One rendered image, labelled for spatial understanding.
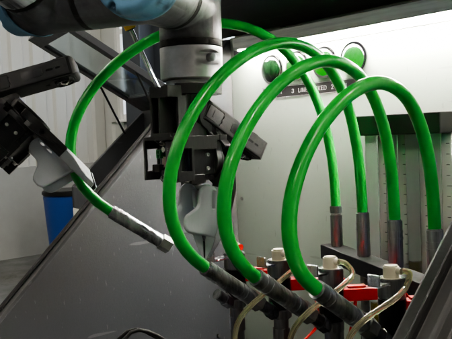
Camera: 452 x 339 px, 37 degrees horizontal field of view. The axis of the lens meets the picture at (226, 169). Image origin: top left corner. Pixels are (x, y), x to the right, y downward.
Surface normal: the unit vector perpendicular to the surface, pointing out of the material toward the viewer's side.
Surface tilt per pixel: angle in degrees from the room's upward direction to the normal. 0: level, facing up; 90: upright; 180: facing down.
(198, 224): 93
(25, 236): 90
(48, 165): 76
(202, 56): 90
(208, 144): 90
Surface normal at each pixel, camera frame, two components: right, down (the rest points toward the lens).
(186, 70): -0.11, 0.05
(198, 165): 0.65, 0.01
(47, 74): 0.04, -0.14
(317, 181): -0.76, 0.07
